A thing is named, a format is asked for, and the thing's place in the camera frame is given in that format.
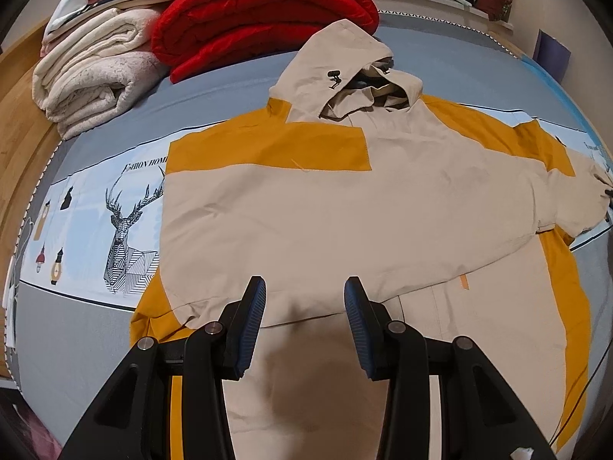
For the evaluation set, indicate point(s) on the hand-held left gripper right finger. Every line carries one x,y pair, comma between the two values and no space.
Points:
355,316

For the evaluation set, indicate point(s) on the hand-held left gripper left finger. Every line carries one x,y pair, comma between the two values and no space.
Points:
256,314

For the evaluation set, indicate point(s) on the beige and yellow hooded jacket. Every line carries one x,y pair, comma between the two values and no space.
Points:
335,211

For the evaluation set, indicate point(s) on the grey deer print bedsheet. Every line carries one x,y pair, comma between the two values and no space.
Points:
91,345

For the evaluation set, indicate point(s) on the white fluffy folded blanket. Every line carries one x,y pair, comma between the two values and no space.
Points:
91,76

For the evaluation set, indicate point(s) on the red folded quilt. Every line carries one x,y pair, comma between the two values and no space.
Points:
249,14

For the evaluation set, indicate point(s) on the purple board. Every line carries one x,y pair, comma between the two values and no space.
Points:
553,55

